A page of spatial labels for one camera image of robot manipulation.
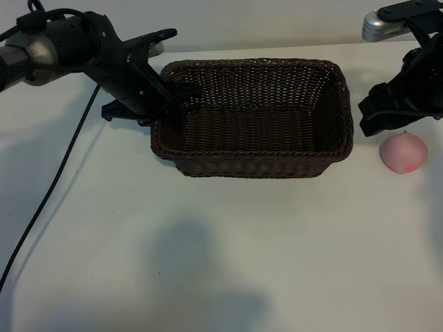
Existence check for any pink peach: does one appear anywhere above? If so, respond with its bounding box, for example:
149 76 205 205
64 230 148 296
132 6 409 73
379 130 428 174

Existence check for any black braided cable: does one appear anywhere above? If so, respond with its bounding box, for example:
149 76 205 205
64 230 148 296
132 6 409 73
0 0 102 291

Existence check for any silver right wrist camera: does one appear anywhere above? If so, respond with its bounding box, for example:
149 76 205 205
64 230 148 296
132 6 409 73
361 10 415 41

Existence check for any black right camera mount bracket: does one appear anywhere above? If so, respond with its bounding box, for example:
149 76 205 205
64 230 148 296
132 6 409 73
377 1 439 51

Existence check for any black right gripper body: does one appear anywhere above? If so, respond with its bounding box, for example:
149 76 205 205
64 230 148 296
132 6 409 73
357 36 443 138

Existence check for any black left camera mount bracket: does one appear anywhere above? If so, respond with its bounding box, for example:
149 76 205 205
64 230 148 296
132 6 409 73
119 28 178 53

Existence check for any dark brown wicker basket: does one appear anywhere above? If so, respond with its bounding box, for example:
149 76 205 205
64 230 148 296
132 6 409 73
150 57 356 180

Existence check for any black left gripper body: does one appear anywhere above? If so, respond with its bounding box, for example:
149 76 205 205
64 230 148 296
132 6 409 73
96 44 201 125

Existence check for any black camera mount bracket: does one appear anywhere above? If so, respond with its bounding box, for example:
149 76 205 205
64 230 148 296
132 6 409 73
377 1 439 51
119 28 178 53

